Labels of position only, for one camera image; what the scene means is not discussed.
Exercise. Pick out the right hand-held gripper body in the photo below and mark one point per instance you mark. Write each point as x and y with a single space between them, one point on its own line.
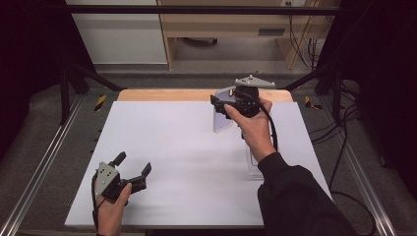
247 98

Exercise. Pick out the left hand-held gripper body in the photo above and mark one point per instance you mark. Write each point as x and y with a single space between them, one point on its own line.
106 178

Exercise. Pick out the clear plastic cup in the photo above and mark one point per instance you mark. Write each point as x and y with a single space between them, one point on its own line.
221 124

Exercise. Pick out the clear plastic container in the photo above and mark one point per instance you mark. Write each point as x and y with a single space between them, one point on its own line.
253 168

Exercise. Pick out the person's right hand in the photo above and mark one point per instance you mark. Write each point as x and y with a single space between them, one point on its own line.
257 131

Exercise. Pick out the person's left hand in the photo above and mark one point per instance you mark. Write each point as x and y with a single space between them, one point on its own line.
109 216

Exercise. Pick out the yellow black tape marker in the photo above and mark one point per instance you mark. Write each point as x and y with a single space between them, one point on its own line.
100 103
309 103

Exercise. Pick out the light wooden desk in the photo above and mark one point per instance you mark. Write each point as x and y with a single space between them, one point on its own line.
226 26

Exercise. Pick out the black metal stand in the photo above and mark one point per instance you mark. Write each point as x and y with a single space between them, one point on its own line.
65 95
334 88

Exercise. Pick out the white cabinet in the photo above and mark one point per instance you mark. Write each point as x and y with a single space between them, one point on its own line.
121 36

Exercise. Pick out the black curtain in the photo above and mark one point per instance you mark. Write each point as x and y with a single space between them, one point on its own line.
387 82
29 65

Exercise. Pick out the aluminium floor rail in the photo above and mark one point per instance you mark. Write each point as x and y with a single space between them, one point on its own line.
36 170
364 177

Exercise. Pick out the black horizontal frame bar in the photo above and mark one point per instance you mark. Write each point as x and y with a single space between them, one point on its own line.
196 10

